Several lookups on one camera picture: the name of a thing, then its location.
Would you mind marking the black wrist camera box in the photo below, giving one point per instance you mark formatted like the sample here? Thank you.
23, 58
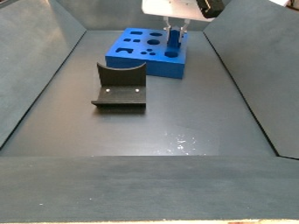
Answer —
211, 7

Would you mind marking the black curved holder stand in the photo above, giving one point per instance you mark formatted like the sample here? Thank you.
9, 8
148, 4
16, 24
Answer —
121, 86

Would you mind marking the blue star prism block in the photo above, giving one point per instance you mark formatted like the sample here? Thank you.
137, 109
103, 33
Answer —
174, 37

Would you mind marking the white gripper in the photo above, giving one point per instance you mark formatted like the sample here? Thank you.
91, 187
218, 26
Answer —
174, 9

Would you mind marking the blue foam shape board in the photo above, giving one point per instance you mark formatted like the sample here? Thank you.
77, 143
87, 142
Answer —
144, 46

